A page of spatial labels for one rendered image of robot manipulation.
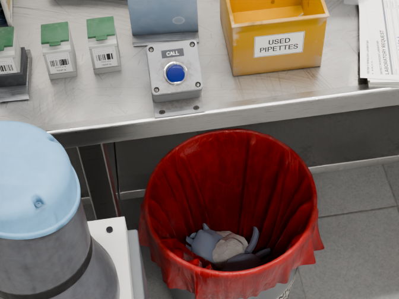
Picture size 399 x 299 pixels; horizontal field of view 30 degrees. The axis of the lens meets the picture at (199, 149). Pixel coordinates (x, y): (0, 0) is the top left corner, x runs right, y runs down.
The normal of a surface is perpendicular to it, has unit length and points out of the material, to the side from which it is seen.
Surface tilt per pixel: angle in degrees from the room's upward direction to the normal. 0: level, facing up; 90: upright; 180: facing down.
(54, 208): 84
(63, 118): 0
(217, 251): 18
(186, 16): 90
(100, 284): 70
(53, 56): 90
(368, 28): 0
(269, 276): 95
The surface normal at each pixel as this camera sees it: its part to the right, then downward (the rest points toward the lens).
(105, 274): 0.94, -0.22
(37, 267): 0.36, 0.68
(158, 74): 0.04, -0.14
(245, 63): 0.13, 0.78
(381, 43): -0.04, -0.61
